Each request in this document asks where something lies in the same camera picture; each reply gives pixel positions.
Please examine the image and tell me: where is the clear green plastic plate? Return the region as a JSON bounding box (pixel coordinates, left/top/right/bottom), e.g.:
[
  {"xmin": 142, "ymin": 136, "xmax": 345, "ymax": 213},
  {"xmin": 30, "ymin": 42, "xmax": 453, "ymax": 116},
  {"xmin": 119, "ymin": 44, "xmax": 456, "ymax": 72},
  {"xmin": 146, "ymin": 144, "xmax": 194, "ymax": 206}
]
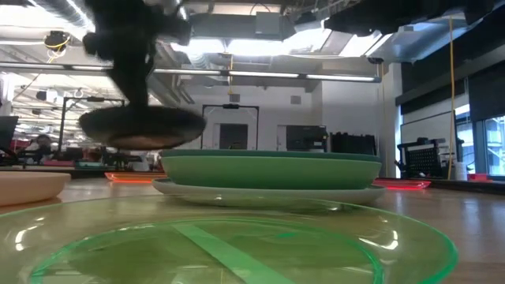
[{"xmin": 0, "ymin": 193, "xmax": 459, "ymax": 284}]

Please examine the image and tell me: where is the yellow hanging cable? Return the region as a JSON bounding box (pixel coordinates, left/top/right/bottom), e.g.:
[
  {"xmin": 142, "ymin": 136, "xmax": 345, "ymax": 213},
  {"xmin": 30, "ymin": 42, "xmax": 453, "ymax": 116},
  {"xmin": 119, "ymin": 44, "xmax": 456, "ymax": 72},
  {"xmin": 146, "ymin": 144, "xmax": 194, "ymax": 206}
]
[{"xmin": 447, "ymin": 15, "xmax": 455, "ymax": 181}]

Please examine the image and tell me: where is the white plastic plate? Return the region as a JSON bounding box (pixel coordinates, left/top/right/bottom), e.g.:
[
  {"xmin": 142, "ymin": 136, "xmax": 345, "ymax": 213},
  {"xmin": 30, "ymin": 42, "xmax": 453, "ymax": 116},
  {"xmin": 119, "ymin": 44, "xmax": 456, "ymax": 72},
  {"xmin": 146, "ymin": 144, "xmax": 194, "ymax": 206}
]
[{"xmin": 151, "ymin": 177, "xmax": 387, "ymax": 208}]

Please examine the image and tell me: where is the black background station frame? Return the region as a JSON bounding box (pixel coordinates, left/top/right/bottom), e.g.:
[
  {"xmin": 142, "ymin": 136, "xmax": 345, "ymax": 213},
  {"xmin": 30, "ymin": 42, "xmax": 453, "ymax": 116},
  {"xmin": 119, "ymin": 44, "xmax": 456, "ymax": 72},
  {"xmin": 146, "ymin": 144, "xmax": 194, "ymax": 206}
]
[
  {"xmin": 58, "ymin": 95, "xmax": 126, "ymax": 153},
  {"xmin": 200, "ymin": 103, "xmax": 260, "ymax": 150}
]

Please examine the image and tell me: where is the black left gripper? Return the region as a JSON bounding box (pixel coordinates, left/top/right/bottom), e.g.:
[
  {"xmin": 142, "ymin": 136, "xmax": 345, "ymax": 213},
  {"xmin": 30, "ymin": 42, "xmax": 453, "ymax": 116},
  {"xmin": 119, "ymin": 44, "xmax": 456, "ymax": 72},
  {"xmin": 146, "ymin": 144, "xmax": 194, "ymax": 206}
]
[{"xmin": 82, "ymin": 0, "xmax": 193, "ymax": 110}]

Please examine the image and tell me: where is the dark green plastic plate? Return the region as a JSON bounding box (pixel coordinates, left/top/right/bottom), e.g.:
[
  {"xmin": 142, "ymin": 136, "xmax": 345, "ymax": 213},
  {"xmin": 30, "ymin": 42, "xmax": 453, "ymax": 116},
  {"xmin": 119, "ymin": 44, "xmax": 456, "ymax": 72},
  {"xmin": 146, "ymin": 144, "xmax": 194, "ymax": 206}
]
[{"xmin": 77, "ymin": 105, "xmax": 208, "ymax": 151}]

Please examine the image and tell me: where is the long ceiling tube light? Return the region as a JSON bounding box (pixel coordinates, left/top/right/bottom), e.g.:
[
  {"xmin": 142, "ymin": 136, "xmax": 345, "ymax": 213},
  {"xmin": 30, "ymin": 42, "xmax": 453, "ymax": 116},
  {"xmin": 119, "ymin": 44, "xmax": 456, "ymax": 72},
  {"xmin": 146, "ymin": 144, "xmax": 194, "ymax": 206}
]
[{"xmin": 0, "ymin": 62, "xmax": 382, "ymax": 83}]

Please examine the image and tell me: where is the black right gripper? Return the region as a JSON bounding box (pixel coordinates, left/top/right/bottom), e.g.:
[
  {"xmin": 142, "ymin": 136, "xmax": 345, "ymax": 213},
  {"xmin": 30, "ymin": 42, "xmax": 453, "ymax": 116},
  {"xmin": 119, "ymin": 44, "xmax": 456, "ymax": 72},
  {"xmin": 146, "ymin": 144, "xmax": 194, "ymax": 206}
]
[{"xmin": 323, "ymin": 0, "xmax": 496, "ymax": 37}]

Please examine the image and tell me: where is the white cylinder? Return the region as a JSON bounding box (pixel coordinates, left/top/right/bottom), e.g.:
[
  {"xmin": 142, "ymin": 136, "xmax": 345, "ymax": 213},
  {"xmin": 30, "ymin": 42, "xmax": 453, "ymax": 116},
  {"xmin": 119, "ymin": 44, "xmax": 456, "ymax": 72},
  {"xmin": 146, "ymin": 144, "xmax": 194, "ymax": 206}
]
[{"xmin": 453, "ymin": 160, "xmax": 469, "ymax": 181}]

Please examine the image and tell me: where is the light green plastic plate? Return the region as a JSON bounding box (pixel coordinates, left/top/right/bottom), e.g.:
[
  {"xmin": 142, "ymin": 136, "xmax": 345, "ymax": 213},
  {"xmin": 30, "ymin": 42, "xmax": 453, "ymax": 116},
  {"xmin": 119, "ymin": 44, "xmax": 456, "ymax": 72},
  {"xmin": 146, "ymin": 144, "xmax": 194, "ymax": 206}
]
[{"xmin": 161, "ymin": 155, "xmax": 383, "ymax": 191}]

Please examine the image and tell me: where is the dark monitor screen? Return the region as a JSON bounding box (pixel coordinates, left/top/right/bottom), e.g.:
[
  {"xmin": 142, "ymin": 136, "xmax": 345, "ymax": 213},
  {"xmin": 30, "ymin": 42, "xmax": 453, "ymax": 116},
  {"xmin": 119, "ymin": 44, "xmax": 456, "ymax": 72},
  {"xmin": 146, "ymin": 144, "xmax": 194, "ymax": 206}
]
[{"xmin": 0, "ymin": 115, "xmax": 20, "ymax": 153}]

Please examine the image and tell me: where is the beige pink plastic plate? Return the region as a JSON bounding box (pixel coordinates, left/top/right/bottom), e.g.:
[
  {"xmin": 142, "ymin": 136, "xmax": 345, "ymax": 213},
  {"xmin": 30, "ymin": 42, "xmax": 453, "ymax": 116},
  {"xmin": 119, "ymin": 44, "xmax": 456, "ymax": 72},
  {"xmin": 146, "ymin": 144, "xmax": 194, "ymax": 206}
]
[{"xmin": 0, "ymin": 171, "xmax": 72, "ymax": 207}]

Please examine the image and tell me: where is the clear red plastic plate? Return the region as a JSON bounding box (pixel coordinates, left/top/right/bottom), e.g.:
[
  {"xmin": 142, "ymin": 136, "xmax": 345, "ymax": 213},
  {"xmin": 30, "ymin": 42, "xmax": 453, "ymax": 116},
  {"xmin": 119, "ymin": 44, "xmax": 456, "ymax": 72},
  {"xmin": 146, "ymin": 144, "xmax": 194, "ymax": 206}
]
[
  {"xmin": 104, "ymin": 171, "xmax": 167, "ymax": 184},
  {"xmin": 372, "ymin": 178, "xmax": 432, "ymax": 191}
]

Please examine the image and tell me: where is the dark shelf rack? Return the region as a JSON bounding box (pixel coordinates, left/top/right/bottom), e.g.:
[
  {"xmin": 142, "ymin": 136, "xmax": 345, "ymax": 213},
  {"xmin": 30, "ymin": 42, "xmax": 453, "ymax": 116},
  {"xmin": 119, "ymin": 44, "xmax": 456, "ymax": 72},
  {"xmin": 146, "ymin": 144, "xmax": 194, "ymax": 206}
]
[{"xmin": 286, "ymin": 125, "xmax": 329, "ymax": 153}]

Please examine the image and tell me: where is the black cabinet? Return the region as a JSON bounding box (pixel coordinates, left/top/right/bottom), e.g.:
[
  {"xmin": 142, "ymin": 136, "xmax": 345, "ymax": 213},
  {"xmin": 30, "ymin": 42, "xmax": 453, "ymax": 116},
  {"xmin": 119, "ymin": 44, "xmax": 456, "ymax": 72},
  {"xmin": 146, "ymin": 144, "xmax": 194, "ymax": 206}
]
[{"xmin": 329, "ymin": 133, "xmax": 378, "ymax": 155}]

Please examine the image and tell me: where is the person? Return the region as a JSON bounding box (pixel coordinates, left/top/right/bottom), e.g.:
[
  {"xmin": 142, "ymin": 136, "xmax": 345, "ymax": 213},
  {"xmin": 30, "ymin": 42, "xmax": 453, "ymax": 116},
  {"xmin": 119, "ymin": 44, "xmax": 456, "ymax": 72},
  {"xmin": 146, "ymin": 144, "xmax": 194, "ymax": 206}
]
[{"xmin": 27, "ymin": 133, "xmax": 54, "ymax": 163}]

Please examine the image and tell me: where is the black utility cart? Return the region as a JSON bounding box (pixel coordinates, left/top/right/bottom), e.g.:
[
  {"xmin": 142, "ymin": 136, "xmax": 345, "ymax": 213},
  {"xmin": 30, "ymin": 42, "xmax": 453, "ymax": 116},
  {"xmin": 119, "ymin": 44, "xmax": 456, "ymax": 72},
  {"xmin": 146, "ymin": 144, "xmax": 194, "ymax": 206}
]
[{"xmin": 395, "ymin": 136, "xmax": 455, "ymax": 179}]

